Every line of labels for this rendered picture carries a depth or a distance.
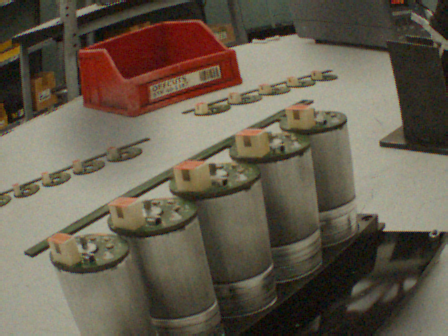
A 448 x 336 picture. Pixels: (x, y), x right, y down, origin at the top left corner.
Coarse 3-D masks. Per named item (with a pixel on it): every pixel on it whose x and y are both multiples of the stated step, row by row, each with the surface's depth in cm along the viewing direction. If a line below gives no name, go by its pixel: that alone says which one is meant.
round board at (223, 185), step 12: (216, 168) 25; (228, 168) 25; (240, 168) 24; (252, 168) 24; (216, 180) 23; (228, 180) 24; (252, 180) 23; (180, 192) 23; (192, 192) 23; (204, 192) 23; (216, 192) 23; (228, 192) 23
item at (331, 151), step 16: (320, 144) 27; (336, 144) 27; (320, 160) 27; (336, 160) 27; (320, 176) 28; (336, 176) 28; (352, 176) 28; (320, 192) 28; (336, 192) 28; (352, 192) 28; (320, 208) 28; (336, 208) 28; (352, 208) 28; (320, 224) 28; (336, 224) 28; (352, 224) 28; (336, 240) 28
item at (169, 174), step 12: (264, 120) 29; (276, 120) 29; (216, 144) 27; (228, 144) 27; (192, 156) 26; (204, 156) 26; (156, 180) 25; (168, 180) 25; (132, 192) 24; (144, 192) 24; (84, 216) 22; (96, 216) 22; (72, 228) 22; (24, 252) 20; (36, 252) 20
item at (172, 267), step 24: (144, 216) 22; (144, 240) 21; (168, 240) 21; (192, 240) 21; (144, 264) 21; (168, 264) 21; (192, 264) 21; (144, 288) 21; (168, 288) 21; (192, 288) 22; (168, 312) 22; (192, 312) 22; (216, 312) 22
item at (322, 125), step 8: (320, 112) 29; (328, 112) 29; (336, 112) 29; (280, 120) 29; (320, 120) 27; (328, 120) 28; (344, 120) 28; (280, 128) 28; (288, 128) 28; (312, 128) 27; (320, 128) 27; (328, 128) 27; (336, 128) 27
